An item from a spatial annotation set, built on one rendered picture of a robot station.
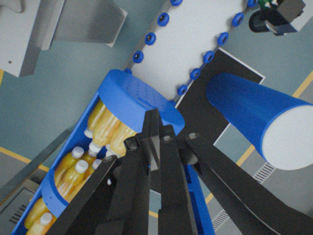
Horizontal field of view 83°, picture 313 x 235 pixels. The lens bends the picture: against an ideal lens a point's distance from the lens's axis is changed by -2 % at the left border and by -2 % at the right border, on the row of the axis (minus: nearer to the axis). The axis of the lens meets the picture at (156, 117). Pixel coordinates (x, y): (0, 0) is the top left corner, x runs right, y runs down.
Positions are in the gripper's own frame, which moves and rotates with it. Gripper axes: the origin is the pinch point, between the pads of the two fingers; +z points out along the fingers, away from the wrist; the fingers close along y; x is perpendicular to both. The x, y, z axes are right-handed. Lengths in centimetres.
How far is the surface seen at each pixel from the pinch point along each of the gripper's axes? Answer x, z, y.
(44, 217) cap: -41, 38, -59
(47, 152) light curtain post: -42, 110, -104
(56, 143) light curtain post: -42, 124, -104
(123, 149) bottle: -16.3, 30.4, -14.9
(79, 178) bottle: -25, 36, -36
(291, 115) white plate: -28, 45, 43
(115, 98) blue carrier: -0.8, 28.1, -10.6
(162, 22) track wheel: 15, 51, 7
